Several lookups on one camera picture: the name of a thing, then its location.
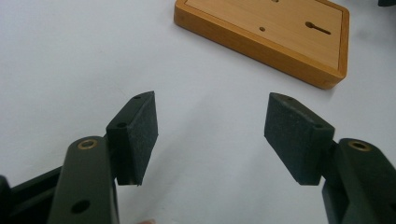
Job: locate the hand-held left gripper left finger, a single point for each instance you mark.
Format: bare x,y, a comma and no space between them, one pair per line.
137,140

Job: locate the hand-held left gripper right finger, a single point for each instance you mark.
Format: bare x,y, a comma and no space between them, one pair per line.
295,140

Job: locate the wooden photo frame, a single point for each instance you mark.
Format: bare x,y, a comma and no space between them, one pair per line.
280,34

